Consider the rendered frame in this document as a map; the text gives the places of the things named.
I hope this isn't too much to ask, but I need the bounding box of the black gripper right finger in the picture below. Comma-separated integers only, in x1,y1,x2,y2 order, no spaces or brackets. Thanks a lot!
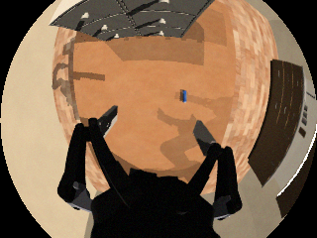
170,120,243,220

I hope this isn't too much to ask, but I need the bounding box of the grey small chest of drawers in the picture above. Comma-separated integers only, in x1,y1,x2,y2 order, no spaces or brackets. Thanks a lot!
49,0,215,41

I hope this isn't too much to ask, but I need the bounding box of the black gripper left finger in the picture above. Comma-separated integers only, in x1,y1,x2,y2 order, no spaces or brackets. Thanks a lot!
57,105,149,214

